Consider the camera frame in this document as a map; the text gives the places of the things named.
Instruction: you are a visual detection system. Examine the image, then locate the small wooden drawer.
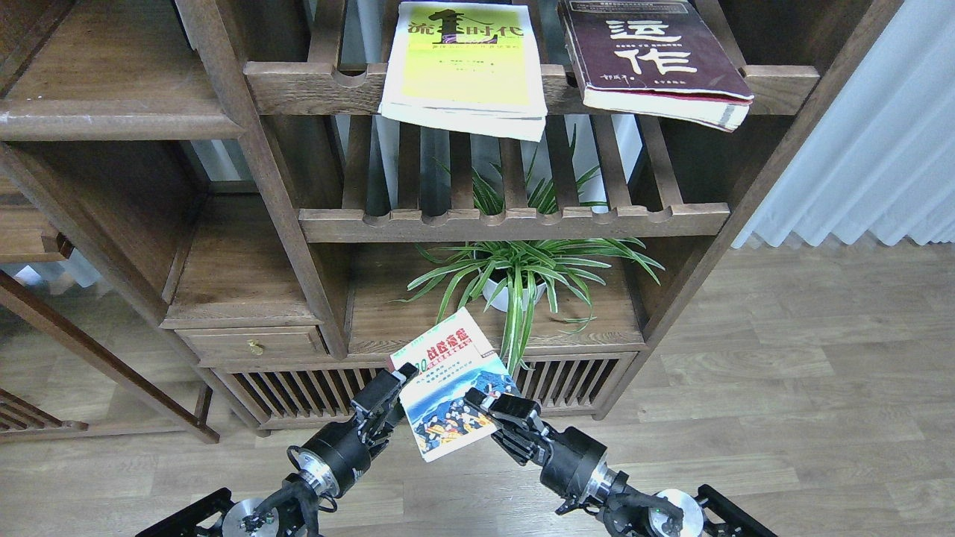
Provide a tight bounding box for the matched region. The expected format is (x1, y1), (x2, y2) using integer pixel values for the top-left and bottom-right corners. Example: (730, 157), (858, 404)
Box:
(176, 326), (331, 365)

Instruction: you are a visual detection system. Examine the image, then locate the green spider plant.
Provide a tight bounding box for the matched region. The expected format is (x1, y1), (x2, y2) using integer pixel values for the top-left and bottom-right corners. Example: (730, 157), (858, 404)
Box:
(395, 127), (666, 376)

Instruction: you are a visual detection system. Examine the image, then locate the white plant pot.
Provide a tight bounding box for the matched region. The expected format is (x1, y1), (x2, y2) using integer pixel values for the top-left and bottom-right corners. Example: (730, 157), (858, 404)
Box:
(482, 274), (547, 313)

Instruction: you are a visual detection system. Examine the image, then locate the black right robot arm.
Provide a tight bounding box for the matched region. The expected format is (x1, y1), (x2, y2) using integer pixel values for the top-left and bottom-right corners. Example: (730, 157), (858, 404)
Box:
(464, 389), (774, 536)

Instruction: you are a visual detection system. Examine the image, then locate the left slatted cabinet door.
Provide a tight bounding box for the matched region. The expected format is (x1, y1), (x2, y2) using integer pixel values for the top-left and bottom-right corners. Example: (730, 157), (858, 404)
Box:
(212, 361), (389, 430)

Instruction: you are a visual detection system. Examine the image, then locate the yellow green cover book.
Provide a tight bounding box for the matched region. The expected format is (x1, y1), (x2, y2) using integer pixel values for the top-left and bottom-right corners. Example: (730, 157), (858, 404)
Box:
(379, 2), (547, 142)

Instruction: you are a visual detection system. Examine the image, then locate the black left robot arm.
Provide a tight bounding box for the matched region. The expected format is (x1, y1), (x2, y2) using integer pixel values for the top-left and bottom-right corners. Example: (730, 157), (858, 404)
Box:
(140, 363), (419, 536)

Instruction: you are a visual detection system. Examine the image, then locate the colourful 300 paperback book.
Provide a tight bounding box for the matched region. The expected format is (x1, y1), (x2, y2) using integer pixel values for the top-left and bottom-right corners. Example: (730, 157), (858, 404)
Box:
(389, 308), (521, 462)

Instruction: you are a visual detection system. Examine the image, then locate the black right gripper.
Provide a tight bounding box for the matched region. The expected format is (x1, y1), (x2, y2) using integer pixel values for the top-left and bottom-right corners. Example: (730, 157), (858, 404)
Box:
(464, 392), (616, 504)

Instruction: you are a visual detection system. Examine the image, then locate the maroon cover thick book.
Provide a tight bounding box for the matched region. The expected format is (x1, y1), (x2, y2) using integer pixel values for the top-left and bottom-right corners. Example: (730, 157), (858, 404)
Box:
(558, 1), (754, 132)

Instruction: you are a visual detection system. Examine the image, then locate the dark wooden bookshelf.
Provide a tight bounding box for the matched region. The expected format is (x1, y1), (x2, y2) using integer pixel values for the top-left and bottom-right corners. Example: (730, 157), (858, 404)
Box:
(2, 1), (901, 432)

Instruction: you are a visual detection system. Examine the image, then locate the wooden furniture frame left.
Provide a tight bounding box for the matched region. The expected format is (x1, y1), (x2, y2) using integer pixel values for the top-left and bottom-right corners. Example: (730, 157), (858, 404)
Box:
(1, 175), (219, 443)

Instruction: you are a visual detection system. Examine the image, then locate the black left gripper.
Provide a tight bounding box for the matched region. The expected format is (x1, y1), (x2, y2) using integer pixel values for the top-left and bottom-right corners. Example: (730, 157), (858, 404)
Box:
(297, 363), (420, 497)

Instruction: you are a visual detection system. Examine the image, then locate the white pleated curtain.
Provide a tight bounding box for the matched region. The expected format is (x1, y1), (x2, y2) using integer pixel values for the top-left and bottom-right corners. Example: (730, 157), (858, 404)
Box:
(733, 1), (954, 248)

